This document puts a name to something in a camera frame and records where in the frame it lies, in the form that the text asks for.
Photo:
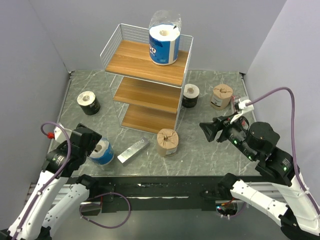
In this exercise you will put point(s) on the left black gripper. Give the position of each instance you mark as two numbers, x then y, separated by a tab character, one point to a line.
95	139

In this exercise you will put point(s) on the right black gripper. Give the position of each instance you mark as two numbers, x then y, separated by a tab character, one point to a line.
209	128

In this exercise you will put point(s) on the blue paper towel roll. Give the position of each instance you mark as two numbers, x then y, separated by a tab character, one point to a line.
103	153
164	37

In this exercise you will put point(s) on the black paper towel roll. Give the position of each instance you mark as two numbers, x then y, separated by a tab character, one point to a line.
88	102
190	95

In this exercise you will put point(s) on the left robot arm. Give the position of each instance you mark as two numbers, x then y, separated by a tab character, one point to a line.
40	218

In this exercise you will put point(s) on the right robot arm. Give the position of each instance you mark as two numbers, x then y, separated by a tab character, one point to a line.
297	216

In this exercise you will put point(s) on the red toothpaste box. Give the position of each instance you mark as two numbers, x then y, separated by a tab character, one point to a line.
235	102

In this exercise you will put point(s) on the brown paper roll back right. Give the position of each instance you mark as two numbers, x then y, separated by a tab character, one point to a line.
221	96

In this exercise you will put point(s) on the brown paper roll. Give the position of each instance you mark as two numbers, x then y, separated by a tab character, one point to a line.
167	142
221	96

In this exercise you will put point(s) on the silver toothpaste box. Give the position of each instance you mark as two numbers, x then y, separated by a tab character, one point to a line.
133	150

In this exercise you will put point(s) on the brown paper roll front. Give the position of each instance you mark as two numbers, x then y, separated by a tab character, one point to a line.
167	142

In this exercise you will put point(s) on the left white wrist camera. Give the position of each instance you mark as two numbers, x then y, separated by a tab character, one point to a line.
58	134

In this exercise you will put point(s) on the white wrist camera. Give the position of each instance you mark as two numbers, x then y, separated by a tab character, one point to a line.
58	134
242	107

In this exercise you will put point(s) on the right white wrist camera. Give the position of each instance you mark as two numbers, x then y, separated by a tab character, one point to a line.
242	107

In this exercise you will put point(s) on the white wire wooden shelf rack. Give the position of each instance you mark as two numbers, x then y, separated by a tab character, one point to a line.
147	97

